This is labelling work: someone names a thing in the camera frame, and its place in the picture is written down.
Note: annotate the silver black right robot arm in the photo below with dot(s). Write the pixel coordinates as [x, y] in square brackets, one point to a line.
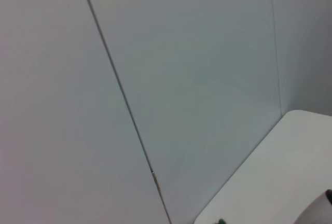
[316, 211]

